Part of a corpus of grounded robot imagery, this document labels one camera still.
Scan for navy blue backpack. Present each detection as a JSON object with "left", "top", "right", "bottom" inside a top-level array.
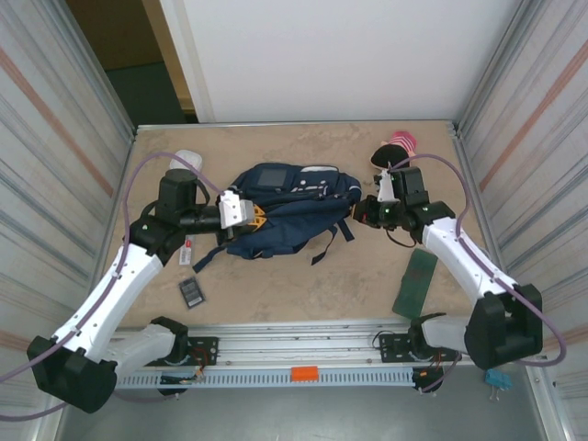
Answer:
[{"left": 191, "top": 162, "right": 364, "bottom": 275}]

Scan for white square container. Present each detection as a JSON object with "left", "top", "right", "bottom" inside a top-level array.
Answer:
[{"left": 168, "top": 149, "right": 204, "bottom": 172}]

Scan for plush doll with black hair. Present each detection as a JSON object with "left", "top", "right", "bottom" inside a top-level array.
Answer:
[{"left": 370, "top": 130, "right": 418, "bottom": 172}]

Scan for black calculator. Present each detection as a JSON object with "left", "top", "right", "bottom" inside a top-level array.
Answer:
[{"left": 177, "top": 275, "right": 209, "bottom": 311}]

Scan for blue binder clip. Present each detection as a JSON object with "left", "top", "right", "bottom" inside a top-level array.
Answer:
[{"left": 484, "top": 368, "right": 513, "bottom": 403}]

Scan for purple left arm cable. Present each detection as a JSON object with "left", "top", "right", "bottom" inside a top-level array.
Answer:
[{"left": 0, "top": 151, "right": 231, "bottom": 422}]

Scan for aluminium frame rails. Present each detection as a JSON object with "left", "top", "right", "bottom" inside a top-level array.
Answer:
[{"left": 109, "top": 321, "right": 550, "bottom": 371}]

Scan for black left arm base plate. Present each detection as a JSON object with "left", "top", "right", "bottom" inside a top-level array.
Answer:
[{"left": 136, "top": 336, "right": 220, "bottom": 368}]

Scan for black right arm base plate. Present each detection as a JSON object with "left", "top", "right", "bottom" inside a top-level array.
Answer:
[{"left": 377, "top": 333, "right": 442, "bottom": 365}]

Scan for slotted grey cable tray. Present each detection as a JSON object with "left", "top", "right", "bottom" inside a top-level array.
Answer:
[{"left": 114, "top": 369, "right": 417, "bottom": 390}]

